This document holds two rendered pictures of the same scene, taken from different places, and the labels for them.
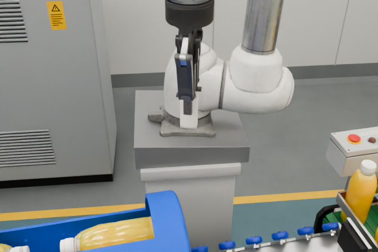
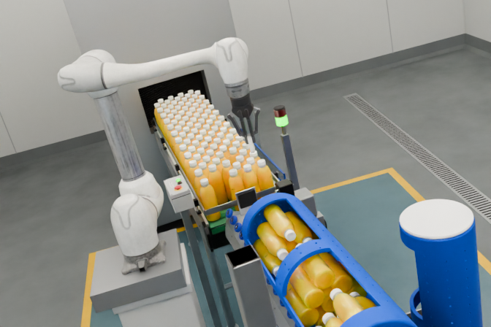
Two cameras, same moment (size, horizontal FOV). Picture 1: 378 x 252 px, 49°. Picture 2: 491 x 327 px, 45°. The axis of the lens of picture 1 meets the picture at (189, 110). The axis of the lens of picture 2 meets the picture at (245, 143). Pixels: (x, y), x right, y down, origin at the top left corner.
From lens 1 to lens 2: 2.28 m
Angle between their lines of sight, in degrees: 78
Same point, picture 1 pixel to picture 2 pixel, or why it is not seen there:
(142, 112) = (130, 280)
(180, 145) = (177, 252)
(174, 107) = (153, 239)
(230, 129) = not seen: hidden behind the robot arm
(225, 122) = not seen: hidden behind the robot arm
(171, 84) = (145, 225)
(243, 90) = (157, 197)
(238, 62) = (145, 185)
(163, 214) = (272, 197)
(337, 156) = (184, 201)
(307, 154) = not seen: outside the picture
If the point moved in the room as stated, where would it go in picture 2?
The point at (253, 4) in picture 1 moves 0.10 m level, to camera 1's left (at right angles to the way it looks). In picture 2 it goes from (130, 147) to (127, 157)
